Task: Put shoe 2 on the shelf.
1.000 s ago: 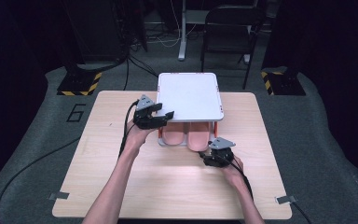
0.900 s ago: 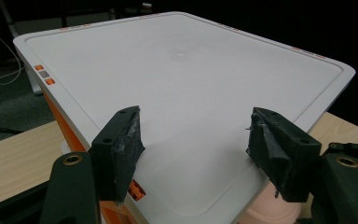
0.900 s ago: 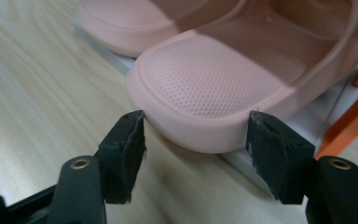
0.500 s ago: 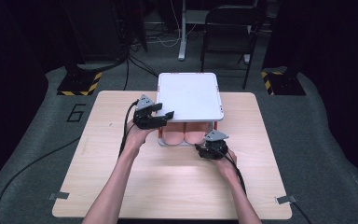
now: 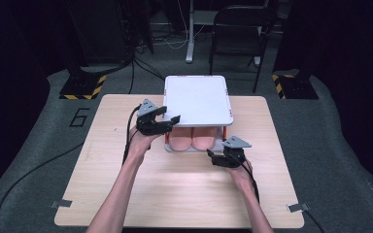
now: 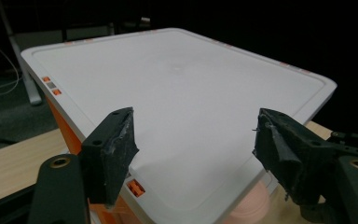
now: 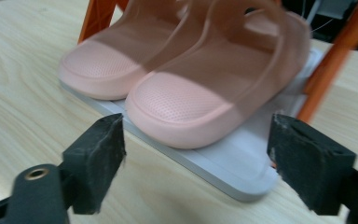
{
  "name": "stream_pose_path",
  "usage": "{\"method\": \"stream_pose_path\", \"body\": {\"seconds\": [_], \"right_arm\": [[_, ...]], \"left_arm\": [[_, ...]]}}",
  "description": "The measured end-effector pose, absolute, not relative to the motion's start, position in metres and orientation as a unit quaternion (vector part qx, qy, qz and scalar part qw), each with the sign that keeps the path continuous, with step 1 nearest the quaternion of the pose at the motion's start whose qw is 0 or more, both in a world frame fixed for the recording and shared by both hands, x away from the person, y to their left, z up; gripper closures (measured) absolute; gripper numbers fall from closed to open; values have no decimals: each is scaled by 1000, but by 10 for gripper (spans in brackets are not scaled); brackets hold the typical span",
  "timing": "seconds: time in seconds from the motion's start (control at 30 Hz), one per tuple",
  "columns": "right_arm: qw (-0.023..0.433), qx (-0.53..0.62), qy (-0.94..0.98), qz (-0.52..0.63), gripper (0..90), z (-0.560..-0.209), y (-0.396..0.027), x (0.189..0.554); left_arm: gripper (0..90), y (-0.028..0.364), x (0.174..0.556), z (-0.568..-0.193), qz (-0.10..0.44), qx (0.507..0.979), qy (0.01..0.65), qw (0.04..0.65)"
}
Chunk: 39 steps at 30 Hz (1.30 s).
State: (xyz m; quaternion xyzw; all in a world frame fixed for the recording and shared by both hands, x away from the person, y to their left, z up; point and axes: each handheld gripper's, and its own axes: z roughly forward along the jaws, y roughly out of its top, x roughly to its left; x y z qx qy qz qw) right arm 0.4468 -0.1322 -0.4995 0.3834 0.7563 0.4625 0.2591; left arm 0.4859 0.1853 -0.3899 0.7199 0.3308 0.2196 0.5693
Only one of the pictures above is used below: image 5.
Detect white shoe rack orange legs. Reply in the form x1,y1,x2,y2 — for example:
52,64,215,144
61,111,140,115
163,75,235,153

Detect white desk frame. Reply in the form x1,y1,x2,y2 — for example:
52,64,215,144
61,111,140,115
185,0,221,64

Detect black floor cable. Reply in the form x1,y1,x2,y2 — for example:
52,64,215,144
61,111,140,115
128,58,137,95
0,141,85,233
303,209,326,233
134,57,166,82

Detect white cable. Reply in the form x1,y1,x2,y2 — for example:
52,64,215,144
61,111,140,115
152,0,206,50

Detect black folding chair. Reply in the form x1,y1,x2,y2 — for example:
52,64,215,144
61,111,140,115
208,5,278,94

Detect grey floor mat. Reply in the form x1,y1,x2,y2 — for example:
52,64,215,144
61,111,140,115
0,68,373,233

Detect yellow black striped stand base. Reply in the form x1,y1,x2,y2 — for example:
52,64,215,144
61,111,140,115
271,73,321,101
58,74,108,101

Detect grey tape piece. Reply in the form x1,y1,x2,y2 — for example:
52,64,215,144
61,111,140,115
287,202,311,214
51,198,74,209

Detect person's left hand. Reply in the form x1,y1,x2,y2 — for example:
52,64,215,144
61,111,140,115
123,125,163,165

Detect pink slipper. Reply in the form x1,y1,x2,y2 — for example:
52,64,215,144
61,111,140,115
168,126,194,152
191,126,220,151

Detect person's right hand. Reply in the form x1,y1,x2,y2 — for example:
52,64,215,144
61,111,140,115
227,159,256,192

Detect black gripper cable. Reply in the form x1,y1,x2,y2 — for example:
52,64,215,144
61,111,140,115
237,156,260,204
121,104,143,167

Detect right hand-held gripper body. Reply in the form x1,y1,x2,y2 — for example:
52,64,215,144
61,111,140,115
212,135,253,169

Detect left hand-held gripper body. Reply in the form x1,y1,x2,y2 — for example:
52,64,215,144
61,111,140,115
135,98,173,137

